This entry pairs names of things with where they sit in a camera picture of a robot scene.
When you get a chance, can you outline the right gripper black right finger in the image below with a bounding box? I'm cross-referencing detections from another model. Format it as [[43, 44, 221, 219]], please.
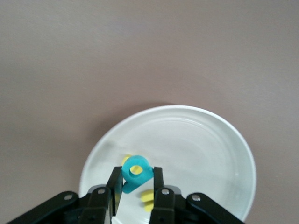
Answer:
[[149, 167, 245, 224]]

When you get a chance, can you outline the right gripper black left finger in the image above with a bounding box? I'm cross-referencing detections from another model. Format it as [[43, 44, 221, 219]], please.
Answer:
[[4, 166, 124, 224]]

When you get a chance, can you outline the yellow foam letter u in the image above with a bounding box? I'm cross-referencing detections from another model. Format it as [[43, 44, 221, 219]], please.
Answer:
[[141, 189, 155, 212]]

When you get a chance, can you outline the teal foam letter b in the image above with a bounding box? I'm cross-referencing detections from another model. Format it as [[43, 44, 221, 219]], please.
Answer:
[[121, 155, 154, 195]]

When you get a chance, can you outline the yellow foam letter s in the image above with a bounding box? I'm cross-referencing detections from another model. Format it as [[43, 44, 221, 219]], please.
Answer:
[[122, 153, 144, 176]]

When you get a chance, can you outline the beige brown plate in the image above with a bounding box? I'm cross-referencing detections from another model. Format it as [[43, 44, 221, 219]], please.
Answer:
[[78, 105, 257, 224]]

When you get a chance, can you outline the brown table cover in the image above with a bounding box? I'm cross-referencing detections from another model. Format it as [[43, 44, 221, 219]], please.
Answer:
[[0, 0, 299, 224]]

